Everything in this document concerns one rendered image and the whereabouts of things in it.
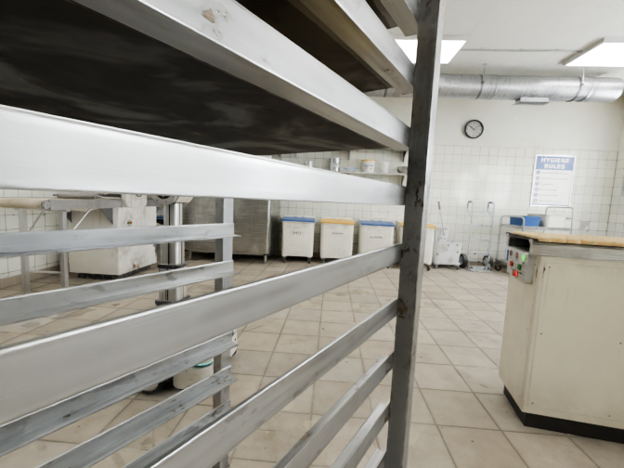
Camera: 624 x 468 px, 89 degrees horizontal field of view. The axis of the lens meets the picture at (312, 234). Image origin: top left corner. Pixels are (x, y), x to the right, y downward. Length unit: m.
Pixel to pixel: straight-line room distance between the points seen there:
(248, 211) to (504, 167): 4.42
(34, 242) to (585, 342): 1.94
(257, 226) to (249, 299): 4.75
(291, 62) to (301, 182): 0.09
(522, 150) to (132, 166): 6.57
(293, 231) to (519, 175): 4.01
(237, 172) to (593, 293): 1.77
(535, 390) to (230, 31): 1.89
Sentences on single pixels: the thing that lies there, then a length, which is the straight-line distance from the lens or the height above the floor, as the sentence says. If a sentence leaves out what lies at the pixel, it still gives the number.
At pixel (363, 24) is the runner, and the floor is 1.22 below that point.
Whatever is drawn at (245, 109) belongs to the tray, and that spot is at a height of 1.13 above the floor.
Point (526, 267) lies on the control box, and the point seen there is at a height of 0.77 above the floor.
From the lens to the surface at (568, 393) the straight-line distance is 2.00.
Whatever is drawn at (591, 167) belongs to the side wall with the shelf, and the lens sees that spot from 7.25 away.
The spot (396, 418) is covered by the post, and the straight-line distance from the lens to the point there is 0.62.
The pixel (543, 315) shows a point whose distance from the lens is 1.82.
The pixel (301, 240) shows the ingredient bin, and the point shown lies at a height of 0.40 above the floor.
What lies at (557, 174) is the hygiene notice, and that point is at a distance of 6.92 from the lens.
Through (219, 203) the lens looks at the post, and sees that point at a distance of 0.77.
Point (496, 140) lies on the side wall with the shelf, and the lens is 6.48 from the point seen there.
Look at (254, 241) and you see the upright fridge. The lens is 5.02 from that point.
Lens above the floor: 1.04
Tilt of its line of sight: 6 degrees down
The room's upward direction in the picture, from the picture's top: 3 degrees clockwise
